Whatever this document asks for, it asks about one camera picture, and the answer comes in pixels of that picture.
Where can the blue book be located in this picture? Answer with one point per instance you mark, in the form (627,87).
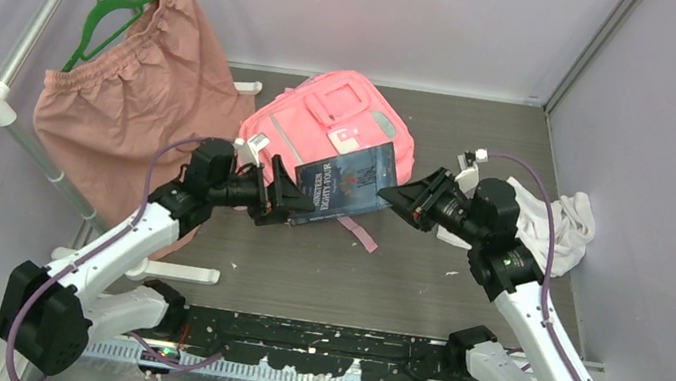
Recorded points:
(346,185)

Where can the pink student backpack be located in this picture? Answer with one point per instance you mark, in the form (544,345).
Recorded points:
(329,115)

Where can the white clothes rack stand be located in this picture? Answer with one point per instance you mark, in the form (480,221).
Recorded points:
(106,25)

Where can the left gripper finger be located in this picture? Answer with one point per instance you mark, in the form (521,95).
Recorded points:
(270,214)
(283,192)

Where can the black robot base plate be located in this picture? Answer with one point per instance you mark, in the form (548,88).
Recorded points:
(309,347)

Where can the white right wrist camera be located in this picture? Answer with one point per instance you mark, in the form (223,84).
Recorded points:
(468,175)

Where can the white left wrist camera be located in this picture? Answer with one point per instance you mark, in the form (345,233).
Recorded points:
(248,150)

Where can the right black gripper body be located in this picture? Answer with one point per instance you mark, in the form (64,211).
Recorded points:
(448,210)

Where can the white crumpled cloth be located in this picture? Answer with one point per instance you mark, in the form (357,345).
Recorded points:
(574,227)

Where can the white slotted cable duct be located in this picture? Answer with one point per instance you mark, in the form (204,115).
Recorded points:
(131,351)

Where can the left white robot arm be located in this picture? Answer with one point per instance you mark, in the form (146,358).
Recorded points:
(50,314)

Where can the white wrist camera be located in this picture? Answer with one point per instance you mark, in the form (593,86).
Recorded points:
(248,150)
(468,175)

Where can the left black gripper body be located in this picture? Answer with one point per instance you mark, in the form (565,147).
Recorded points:
(248,190)

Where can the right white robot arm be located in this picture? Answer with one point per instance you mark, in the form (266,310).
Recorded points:
(507,271)

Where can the pink shorts on hanger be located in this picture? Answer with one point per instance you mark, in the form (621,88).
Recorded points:
(114,124)

